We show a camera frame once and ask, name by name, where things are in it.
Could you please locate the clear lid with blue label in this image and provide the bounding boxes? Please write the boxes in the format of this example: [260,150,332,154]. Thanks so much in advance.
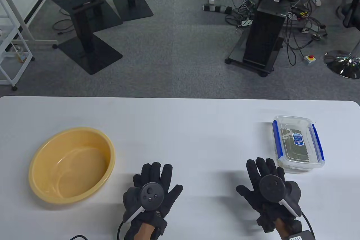
[272,115,324,167]

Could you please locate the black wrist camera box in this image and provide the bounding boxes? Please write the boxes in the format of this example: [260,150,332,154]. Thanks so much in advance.
[154,217,168,236]
[289,230,314,240]

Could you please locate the chrome chair base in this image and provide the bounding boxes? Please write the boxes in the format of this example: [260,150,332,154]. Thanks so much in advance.
[323,50,360,79]

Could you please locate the grey power strip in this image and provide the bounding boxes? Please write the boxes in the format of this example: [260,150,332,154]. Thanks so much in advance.
[203,4,233,14]

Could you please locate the black and white controller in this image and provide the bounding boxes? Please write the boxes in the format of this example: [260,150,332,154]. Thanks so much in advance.
[259,175,303,218]
[123,182,165,224]

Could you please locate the person's left forearm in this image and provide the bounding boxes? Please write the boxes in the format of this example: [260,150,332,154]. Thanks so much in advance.
[137,221,154,240]

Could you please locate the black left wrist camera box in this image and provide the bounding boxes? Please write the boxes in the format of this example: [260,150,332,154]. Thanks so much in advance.
[154,217,168,236]

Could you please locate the black rolling cart base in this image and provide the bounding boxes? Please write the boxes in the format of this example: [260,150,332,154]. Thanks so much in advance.
[225,36,284,78]

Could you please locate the white whiteboard frame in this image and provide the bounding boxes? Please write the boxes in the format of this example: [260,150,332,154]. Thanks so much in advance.
[0,0,66,49]

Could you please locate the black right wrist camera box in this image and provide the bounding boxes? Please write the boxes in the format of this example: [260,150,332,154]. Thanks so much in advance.
[289,230,314,240]

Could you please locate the clear container with blue clips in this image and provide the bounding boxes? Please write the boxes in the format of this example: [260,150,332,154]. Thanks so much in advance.
[272,115,326,173]

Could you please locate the small clear bottle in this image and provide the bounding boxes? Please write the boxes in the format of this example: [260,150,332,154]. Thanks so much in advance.
[13,44,26,63]

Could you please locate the person's right hand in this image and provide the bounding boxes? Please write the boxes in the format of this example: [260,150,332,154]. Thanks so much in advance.
[236,158,303,233]

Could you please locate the black computer tower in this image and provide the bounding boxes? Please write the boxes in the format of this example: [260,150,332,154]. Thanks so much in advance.
[243,0,288,69]

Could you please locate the black stand with tilted frame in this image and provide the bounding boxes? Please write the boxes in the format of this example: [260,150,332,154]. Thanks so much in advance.
[42,0,123,75]

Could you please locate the loose black cable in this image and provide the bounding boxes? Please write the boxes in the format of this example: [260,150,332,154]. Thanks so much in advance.
[53,19,76,35]

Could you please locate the tangle of cables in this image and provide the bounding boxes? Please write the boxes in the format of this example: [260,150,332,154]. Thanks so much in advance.
[225,0,328,66]

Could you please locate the white wire rack cart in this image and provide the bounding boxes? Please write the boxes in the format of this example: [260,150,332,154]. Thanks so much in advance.
[0,0,35,91]

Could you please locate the yellow plastic basin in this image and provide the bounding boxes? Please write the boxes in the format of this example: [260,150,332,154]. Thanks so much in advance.
[28,127,116,204]

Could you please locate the person's right forearm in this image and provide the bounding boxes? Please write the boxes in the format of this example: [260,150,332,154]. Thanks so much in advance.
[274,219,293,240]

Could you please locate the green mung beans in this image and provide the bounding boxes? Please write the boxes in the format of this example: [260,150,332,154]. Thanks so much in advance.
[278,127,313,165]

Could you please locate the person's left hand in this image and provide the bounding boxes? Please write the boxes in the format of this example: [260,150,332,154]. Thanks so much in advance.
[122,162,183,225]

